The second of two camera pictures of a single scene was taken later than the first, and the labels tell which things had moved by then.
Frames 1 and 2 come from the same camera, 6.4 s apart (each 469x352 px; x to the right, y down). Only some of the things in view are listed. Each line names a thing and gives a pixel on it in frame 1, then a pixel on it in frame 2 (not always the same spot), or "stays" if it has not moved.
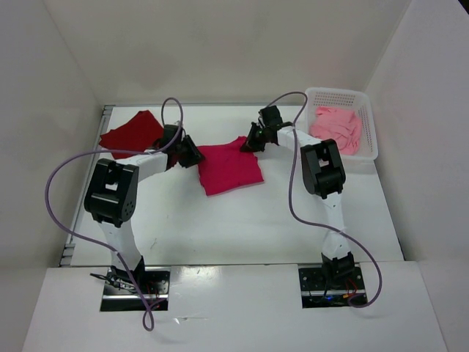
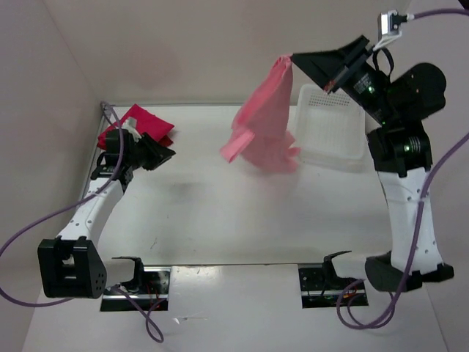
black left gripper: (194, 155) to (158, 154)
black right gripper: (250, 144) to (325, 67)
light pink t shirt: (343, 126) to (259, 129)
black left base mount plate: (154, 281) stays
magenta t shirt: (226, 167) to (146, 122)
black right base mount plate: (318, 292) stays
